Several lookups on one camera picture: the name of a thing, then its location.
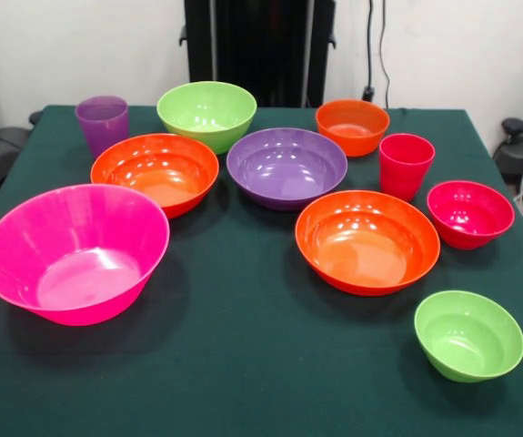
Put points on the small red bowl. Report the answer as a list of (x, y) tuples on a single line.
[(468, 218)]

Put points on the small orange bowl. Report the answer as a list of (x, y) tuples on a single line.
[(352, 129)]

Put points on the large green bowl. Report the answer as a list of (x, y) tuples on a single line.
[(206, 114)]

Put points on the small green bowl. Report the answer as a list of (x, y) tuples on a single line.
[(468, 337)]

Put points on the purple cup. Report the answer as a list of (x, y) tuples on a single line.
[(102, 127)]

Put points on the large pink bowl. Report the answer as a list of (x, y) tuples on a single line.
[(74, 273)]

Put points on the gray pedestal leg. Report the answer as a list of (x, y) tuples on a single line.
[(2, 145), (522, 150)]

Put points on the dark green tablecloth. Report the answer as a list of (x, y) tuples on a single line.
[(243, 318)]

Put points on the purple bowl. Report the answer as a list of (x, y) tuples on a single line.
[(286, 168)]

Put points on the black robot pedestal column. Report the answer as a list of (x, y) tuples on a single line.
[(252, 54)]

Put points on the red cup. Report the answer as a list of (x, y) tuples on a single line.
[(404, 173)]

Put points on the large orange bowl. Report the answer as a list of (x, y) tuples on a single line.
[(152, 177), (365, 246)]

